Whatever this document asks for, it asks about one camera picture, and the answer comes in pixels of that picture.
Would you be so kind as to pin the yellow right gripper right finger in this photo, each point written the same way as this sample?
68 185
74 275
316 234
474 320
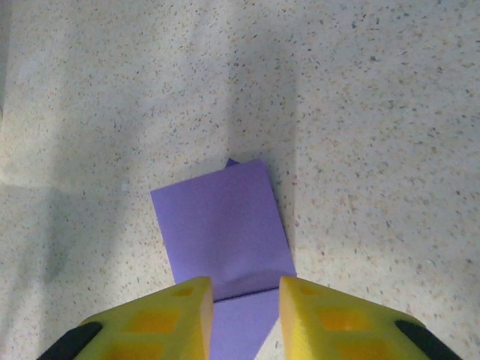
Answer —
337 330

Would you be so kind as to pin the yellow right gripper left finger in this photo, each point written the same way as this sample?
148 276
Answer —
157 330

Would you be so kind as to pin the purple cloth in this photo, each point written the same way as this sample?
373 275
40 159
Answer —
225 225

